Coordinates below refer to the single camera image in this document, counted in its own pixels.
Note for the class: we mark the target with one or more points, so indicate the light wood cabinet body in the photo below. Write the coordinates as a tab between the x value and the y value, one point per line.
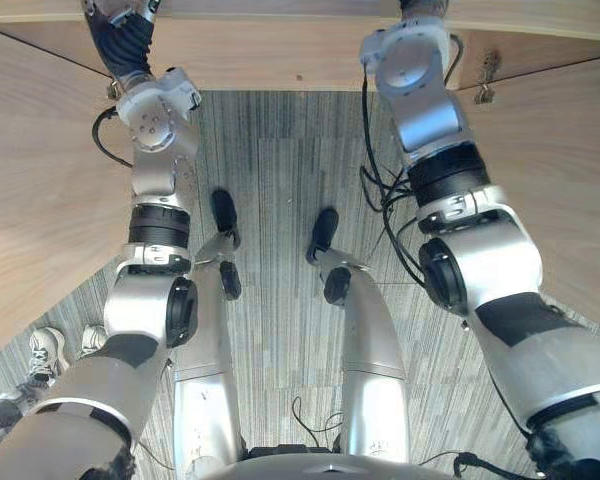
280	55

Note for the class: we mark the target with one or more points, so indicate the dark left robot foot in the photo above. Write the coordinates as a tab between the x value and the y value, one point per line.
224	210

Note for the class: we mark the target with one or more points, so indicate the silver robot torso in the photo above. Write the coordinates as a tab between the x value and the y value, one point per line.
325	465

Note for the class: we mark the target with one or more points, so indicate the dark robot foot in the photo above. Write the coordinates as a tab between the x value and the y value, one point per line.
325	227
224	210

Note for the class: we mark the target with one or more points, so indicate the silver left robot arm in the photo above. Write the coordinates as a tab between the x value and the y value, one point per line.
145	305

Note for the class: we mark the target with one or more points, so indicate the left robot hand black cloth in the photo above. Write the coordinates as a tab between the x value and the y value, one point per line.
122	45

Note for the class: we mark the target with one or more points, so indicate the light wood cabinet door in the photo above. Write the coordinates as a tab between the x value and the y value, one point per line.
555	165
40	175

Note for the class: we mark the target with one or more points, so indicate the dark right robot foot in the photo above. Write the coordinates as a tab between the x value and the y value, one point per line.
325	227

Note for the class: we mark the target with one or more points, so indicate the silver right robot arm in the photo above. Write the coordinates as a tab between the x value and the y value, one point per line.
500	260

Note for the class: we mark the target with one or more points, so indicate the right robot hand black cloth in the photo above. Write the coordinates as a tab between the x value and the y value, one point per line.
422	9

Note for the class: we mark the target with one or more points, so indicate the metal cabinet door hinge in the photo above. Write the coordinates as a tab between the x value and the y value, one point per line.
486	82
114	89

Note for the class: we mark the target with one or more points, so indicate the silver robot leg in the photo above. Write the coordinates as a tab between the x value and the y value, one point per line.
205	360
372	350

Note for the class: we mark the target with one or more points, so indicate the person's white sneaker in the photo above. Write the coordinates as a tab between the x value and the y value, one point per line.
94	339
45	350

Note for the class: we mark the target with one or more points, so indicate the person's leg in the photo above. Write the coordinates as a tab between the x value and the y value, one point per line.
5	415

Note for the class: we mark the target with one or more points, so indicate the silver right robot leg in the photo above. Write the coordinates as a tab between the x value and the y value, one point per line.
372	350

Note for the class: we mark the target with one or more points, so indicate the silver left robot leg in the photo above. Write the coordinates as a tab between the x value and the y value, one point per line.
205	360

